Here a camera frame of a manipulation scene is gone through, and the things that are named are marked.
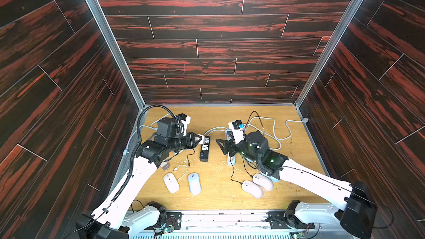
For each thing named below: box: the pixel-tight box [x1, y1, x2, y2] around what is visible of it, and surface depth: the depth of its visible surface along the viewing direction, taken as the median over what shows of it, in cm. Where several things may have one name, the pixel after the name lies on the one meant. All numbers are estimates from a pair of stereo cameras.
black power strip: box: [199, 135, 211, 163], surface depth 95 cm
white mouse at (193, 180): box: [188, 172, 201, 195], surface depth 85 cm
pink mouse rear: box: [252, 173, 274, 192], surface depth 85 cm
